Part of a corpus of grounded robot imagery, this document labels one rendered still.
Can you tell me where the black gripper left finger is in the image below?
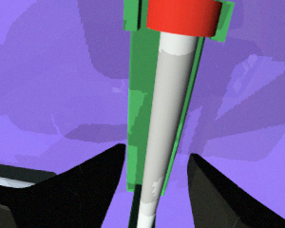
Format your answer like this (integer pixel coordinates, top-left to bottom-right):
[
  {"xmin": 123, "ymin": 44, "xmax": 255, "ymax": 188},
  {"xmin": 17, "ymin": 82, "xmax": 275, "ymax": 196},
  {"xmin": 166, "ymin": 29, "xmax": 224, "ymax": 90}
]
[{"xmin": 0, "ymin": 143, "xmax": 126, "ymax": 228}]

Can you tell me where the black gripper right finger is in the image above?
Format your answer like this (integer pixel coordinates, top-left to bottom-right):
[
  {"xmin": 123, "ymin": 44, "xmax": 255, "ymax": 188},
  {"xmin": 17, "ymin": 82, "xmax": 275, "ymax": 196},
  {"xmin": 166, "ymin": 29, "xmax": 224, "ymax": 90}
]
[{"xmin": 187, "ymin": 152, "xmax": 285, "ymax": 228}]

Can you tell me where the white tapered pin with red cap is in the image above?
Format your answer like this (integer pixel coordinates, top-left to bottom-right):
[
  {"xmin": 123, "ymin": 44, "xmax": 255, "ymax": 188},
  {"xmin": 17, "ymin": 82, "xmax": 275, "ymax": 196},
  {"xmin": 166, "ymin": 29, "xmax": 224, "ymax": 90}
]
[{"xmin": 136, "ymin": 0, "xmax": 222, "ymax": 228}]

